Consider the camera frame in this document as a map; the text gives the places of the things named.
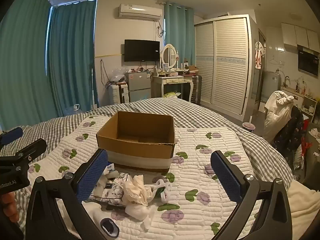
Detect grey mini fridge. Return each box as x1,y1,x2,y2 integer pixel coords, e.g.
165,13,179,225
125,71,152,103

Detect black range hood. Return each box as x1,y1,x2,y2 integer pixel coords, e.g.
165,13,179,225
297,45,320,77

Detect dark suitcase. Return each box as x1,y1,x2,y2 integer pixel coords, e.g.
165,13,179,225
184,75,202,105

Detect cream cloth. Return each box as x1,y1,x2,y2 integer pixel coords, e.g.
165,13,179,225
122,175,154,205

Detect clear plastic bag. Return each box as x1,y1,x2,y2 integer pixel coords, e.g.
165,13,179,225
110,67,128,83

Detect floral print tissue pack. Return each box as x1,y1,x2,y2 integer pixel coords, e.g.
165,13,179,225
89,172,133,207

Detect black wall cables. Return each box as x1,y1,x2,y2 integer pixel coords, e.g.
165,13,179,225
100,59,113,88

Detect white dressing table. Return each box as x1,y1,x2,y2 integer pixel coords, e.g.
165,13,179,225
152,75,194,104

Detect white louvred wardrobe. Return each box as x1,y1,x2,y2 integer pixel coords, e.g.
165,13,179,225
194,16,255,122

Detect wide teal curtain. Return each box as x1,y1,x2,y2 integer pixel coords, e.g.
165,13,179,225
0,0,53,133

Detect kitchen counter shelf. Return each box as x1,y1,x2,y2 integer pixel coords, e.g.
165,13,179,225
281,86,318,124

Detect white ribbed suitcase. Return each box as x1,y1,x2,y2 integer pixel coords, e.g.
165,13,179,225
110,84,130,104

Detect white oval vanity mirror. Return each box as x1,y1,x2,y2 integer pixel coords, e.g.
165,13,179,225
161,44,180,70

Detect white air conditioner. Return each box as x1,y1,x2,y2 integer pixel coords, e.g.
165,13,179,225
115,4,163,22

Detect person's left hand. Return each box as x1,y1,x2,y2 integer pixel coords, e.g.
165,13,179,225
0,194,20,223

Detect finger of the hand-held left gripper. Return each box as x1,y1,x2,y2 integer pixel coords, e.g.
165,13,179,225
0,127,24,146
0,138,47,170

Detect floral quilted blanket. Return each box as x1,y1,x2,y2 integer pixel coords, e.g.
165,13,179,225
15,111,293,240

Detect pink hanging clothes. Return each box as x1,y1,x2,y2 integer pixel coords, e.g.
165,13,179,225
254,41,265,70

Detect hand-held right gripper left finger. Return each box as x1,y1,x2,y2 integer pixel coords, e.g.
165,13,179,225
25,148,110,240

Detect white fleece blanket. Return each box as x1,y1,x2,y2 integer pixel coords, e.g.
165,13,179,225
286,179,320,230

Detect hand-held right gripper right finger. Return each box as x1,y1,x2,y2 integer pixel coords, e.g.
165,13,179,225
210,150,293,240

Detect red bag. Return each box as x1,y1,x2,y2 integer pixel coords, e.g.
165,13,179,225
301,141,313,158

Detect clear water jug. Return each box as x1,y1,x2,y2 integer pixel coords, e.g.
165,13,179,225
66,104,83,117

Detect dark floral garment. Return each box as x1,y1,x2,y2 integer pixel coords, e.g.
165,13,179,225
271,106,304,165

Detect teal window curtain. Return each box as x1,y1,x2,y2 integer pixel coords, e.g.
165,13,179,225
47,0,98,117

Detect black wall television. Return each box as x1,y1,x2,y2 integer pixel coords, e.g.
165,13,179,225
124,39,160,62

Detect narrow teal curtain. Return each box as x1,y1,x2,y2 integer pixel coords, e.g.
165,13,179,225
164,2,195,67

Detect white looped strap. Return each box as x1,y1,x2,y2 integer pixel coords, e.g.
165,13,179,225
145,179,173,203

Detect white wall cabinets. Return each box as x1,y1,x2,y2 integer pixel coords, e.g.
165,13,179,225
280,22,320,50

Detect white garment on chair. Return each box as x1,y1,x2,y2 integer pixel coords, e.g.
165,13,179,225
262,90,295,143

